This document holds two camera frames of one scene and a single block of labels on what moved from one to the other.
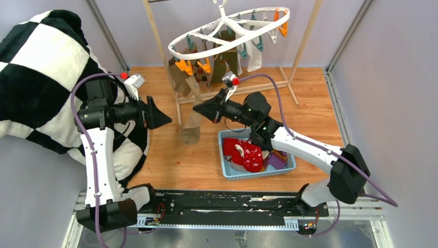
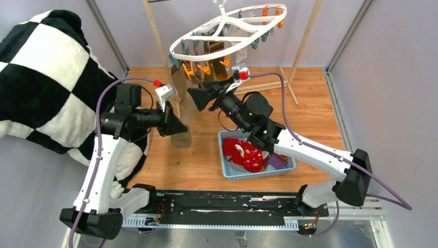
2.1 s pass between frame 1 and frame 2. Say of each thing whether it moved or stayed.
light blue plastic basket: stayed
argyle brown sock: moved
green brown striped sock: moved
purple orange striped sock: stayed
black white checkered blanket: stayed
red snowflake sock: stayed
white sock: moved
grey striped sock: stayed
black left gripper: moved
